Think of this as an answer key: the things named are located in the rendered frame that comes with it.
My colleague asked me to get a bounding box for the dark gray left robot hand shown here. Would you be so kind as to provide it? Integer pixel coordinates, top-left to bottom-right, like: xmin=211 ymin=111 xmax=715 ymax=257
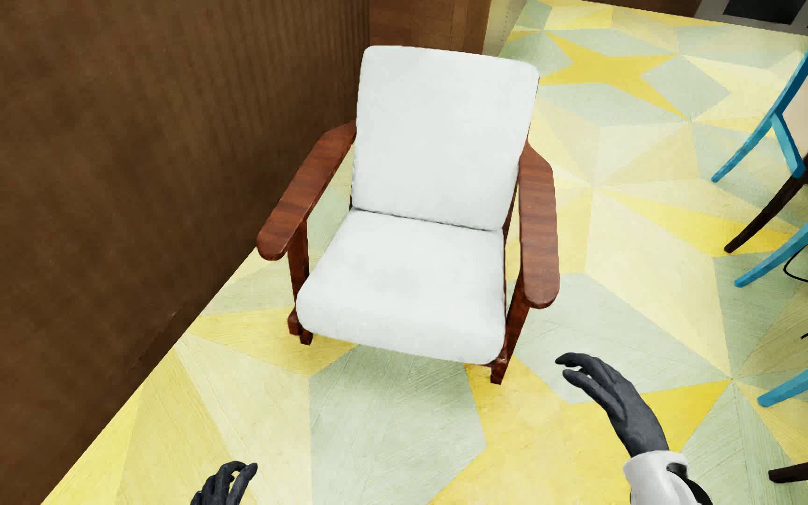
xmin=190 ymin=461 xmax=259 ymax=505

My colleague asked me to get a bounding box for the dark gray right robot hand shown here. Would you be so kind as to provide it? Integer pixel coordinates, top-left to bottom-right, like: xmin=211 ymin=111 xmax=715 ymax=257
xmin=555 ymin=353 xmax=670 ymax=458

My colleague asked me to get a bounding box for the blue framed chair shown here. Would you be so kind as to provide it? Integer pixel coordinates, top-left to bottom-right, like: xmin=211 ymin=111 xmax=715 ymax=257
xmin=710 ymin=0 xmax=808 ymax=408

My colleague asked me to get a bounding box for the yellow green geometric rug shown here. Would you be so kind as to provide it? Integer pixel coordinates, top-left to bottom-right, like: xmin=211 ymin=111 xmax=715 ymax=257
xmin=41 ymin=0 xmax=808 ymax=505

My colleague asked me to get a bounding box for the white cushioned wooden armchair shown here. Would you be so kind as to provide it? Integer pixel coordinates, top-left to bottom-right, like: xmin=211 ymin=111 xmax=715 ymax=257
xmin=257 ymin=45 xmax=561 ymax=385

